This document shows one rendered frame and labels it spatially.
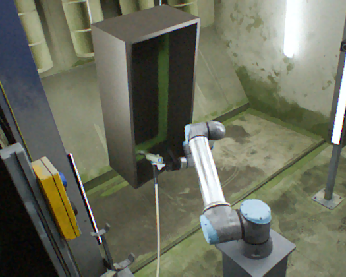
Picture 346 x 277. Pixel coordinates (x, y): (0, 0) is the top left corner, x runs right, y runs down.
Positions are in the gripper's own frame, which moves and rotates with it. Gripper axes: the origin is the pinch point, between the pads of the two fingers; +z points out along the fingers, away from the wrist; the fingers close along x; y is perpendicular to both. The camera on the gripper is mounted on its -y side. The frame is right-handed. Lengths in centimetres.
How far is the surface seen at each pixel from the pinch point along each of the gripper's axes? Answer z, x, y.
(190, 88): -30, -1, -55
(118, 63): 32, -34, -66
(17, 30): 83, -90, -68
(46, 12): 67, 100, -130
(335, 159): -140, -38, 2
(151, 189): -21, 70, 38
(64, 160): 67, -68, -15
